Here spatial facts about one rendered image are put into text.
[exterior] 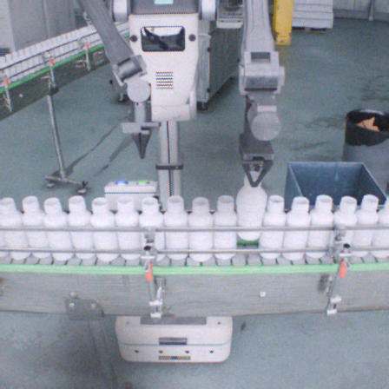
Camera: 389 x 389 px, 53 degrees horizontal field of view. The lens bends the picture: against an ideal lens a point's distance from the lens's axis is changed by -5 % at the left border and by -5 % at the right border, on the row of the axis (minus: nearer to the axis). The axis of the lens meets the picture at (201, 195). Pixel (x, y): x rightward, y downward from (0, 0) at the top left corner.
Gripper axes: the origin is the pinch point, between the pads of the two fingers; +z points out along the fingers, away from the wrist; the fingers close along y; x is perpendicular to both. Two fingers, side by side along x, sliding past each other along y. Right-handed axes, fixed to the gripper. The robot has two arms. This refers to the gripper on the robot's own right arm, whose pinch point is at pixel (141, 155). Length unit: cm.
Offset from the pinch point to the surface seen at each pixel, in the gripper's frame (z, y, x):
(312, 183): 17, 61, 49
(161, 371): 107, -3, 51
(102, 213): 11.1, -7.1, -19.1
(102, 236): 17.2, -7.8, -18.0
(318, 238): 18, 45, -17
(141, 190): 8.9, 0.1, -3.9
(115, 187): 7.9, -7.2, -3.7
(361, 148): 14, 130, 164
